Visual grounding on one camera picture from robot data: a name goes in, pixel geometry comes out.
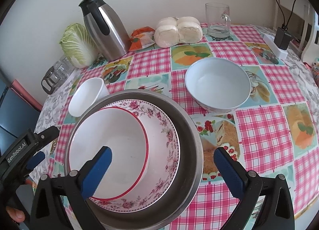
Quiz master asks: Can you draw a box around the pink foam board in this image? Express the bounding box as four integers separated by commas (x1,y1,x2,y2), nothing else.
11,79,43,111

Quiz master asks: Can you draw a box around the stainless steel thermos jug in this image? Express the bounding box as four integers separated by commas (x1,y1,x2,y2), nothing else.
79,0,131,61

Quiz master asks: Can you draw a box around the clear glass mug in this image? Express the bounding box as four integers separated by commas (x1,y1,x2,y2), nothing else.
205,3,231,38

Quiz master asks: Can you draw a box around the black cable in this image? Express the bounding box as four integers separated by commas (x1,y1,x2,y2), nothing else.
265,0,301,30

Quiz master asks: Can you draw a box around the white square bowl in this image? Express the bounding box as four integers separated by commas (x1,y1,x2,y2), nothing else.
68,77,109,118

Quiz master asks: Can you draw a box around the left hand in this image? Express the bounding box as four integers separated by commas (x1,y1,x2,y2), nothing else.
6,206,25,223

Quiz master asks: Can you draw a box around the white power strip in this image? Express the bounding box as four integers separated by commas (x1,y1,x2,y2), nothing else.
263,34,288,61

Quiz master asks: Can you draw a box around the bag of steamed buns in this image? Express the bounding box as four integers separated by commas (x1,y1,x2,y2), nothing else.
154,17,203,48

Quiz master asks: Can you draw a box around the stainless steel round plate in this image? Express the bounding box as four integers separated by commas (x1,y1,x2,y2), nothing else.
68,89,203,229

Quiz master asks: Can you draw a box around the strawberry pattern bowl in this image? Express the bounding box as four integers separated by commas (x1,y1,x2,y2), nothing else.
68,107,149,200

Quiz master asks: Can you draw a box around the white lattice chair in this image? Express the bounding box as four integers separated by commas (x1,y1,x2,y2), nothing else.
278,0,318,65

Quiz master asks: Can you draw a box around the napa cabbage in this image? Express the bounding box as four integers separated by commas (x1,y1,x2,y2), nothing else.
59,23,98,68

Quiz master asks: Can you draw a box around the light blue bowl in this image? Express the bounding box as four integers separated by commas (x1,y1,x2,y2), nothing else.
184,57,251,113

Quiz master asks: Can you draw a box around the pink floral round plate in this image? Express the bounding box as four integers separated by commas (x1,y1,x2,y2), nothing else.
90,99,180,213

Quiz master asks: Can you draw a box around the black power adapter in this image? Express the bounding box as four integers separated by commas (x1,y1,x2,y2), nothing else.
274,27,292,50

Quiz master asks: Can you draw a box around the glass teapot black handle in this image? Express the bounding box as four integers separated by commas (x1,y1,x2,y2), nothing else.
41,66,62,95

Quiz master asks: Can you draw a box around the checkered picture tablecloth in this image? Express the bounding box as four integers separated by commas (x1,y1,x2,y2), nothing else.
44,25,318,218

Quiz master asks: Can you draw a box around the orange snack packet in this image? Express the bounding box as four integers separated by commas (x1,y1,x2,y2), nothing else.
129,26,155,51

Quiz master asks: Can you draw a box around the dark blue cabinet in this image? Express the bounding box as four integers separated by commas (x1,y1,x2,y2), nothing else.
0,73,40,154

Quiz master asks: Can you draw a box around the drinking glass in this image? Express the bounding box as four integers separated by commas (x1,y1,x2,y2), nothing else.
54,55,75,78

